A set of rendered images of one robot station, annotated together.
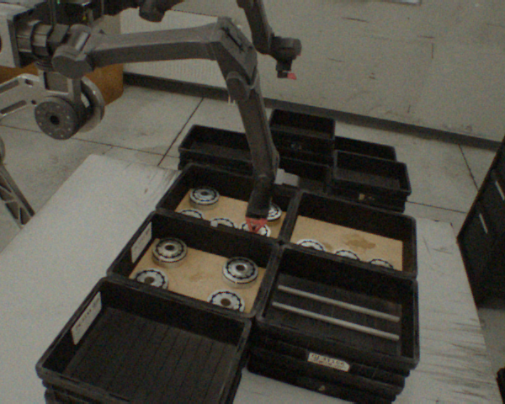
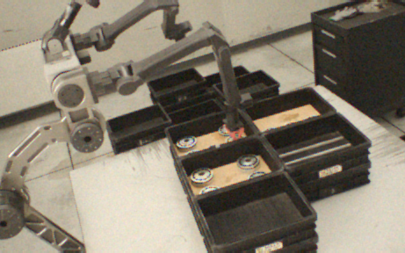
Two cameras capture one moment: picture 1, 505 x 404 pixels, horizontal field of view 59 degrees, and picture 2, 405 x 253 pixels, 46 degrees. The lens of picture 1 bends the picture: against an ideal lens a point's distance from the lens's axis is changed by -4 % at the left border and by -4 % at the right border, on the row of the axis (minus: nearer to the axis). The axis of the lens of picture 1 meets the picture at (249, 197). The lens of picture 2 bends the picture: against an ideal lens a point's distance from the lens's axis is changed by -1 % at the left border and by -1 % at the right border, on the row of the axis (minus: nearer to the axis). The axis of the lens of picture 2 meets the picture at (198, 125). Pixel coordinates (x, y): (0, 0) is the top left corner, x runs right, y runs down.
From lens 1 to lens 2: 1.06 m
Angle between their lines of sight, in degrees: 17
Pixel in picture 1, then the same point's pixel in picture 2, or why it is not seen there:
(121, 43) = (156, 60)
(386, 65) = (189, 13)
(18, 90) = (40, 137)
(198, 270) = (225, 177)
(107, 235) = (141, 203)
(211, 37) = (208, 33)
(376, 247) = (300, 113)
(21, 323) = not seen: outside the picture
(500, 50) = not seen: outside the picture
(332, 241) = (276, 124)
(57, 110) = (89, 131)
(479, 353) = (387, 135)
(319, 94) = not seen: hidden behind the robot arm
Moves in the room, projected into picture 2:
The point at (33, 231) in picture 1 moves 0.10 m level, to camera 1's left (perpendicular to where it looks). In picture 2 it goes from (91, 230) to (71, 239)
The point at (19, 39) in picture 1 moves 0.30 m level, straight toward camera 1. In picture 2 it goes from (96, 85) to (160, 97)
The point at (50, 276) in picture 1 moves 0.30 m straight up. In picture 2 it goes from (134, 241) to (117, 188)
